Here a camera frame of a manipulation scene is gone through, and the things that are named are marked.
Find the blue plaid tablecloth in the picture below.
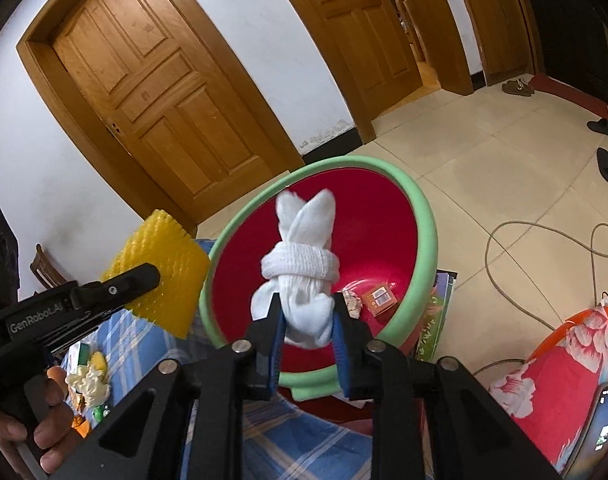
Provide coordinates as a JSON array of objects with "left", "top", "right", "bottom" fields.
[{"left": 49, "top": 237, "right": 385, "bottom": 480}]

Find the red floor mat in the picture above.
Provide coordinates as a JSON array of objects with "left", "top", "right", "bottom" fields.
[{"left": 528, "top": 72, "right": 608, "bottom": 121}]

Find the yellow foam fruit net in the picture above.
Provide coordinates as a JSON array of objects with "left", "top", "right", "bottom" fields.
[{"left": 100, "top": 209, "right": 212, "bottom": 339}]

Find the wooden panel door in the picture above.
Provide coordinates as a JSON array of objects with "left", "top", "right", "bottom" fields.
[
  {"left": 16, "top": 0, "right": 305, "bottom": 222},
  {"left": 261, "top": 0, "right": 477, "bottom": 143}
]

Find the tan cable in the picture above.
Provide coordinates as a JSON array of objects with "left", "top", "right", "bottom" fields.
[{"left": 471, "top": 220, "right": 608, "bottom": 378}]

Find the small orange box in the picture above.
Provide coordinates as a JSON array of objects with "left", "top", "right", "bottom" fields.
[{"left": 360, "top": 286, "right": 400, "bottom": 317}]

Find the white knotted sock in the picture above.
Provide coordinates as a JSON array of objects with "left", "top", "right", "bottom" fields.
[{"left": 250, "top": 189, "right": 341, "bottom": 347}]

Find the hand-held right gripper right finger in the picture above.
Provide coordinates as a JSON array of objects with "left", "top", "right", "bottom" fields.
[{"left": 331, "top": 292, "right": 560, "bottom": 480}]

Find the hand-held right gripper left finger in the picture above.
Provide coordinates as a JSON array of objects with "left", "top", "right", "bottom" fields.
[{"left": 49, "top": 292, "right": 287, "bottom": 480}]

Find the red floral blanket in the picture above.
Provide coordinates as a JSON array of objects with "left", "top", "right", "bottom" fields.
[{"left": 489, "top": 305, "right": 608, "bottom": 471}]

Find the person's left hand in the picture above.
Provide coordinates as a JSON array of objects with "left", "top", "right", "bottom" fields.
[{"left": 0, "top": 407, "right": 86, "bottom": 477}]

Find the wooden chair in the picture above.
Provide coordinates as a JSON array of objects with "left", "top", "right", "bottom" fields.
[{"left": 30, "top": 243, "right": 69, "bottom": 291}]

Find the green picture book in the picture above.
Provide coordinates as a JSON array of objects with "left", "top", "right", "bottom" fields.
[{"left": 414, "top": 269, "right": 458, "bottom": 362}]

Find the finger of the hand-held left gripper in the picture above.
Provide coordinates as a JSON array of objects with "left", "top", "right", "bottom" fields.
[{"left": 70, "top": 262, "right": 162, "bottom": 322}]

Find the black smartphone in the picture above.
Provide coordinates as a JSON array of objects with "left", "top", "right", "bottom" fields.
[{"left": 559, "top": 380, "right": 608, "bottom": 478}]

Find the narrow wooden door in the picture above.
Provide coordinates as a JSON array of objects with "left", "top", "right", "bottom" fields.
[{"left": 454, "top": 0, "right": 535, "bottom": 86}]

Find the red basin with green rim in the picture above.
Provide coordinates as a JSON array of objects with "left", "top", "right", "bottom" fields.
[{"left": 199, "top": 156, "right": 439, "bottom": 401}]

